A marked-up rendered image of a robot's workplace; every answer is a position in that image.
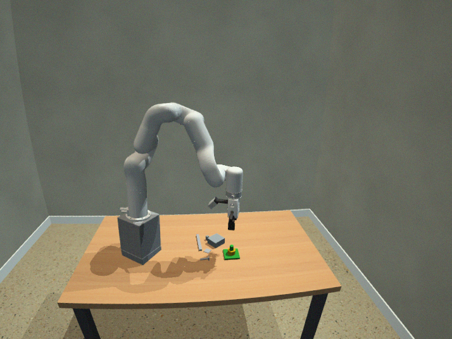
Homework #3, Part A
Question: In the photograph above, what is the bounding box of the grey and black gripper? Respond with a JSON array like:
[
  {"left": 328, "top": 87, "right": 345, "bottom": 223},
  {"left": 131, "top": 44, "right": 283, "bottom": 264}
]
[{"left": 225, "top": 195, "right": 242, "bottom": 230}]

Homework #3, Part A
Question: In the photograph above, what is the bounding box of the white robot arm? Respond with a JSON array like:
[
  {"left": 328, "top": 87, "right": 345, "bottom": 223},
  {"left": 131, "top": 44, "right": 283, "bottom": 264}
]
[{"left": 120, "top": 102, "right": 243, "bottom": 221}]

